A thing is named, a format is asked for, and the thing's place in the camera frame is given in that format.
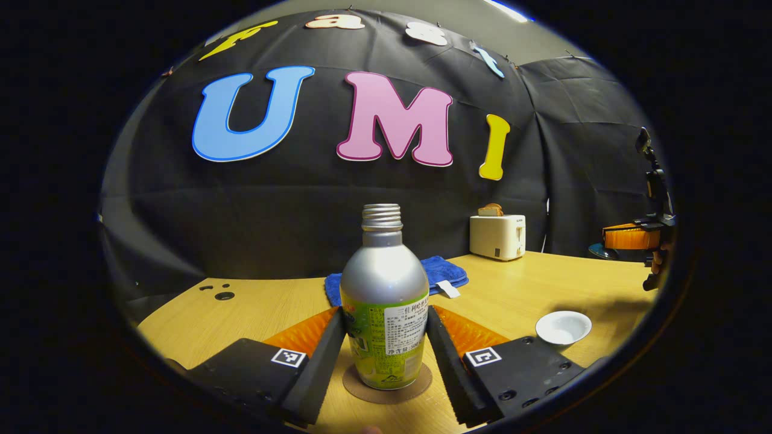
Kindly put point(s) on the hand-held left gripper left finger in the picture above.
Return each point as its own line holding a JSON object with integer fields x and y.
{"x": 322, "y": 367}

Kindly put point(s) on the silver water bottle green label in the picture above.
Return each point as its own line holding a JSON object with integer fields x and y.
{"x": 383, "y": 277}

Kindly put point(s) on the blue folded towel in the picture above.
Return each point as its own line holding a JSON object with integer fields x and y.
{"x": 449, "y": 271}

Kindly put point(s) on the white toaster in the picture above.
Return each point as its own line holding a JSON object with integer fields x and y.
{"x": 494, "y": 238}

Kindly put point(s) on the brown round coaster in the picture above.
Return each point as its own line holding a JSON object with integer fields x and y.
{"x": 362, "y": 389}

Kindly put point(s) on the toast slice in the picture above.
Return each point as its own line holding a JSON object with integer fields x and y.
{"x": 490, "y": 210}

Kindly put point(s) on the white teacup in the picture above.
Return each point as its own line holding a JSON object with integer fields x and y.
{"x": 564, "y": 328}

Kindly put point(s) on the blue teacup lid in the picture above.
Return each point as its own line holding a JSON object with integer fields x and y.
{"x": 603, "y": 252}

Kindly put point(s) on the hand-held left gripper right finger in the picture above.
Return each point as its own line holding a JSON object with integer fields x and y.
{"x": 449, "y": 374}

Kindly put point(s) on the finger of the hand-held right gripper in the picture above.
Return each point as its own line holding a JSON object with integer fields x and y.
{"x": 630, "y": 237}

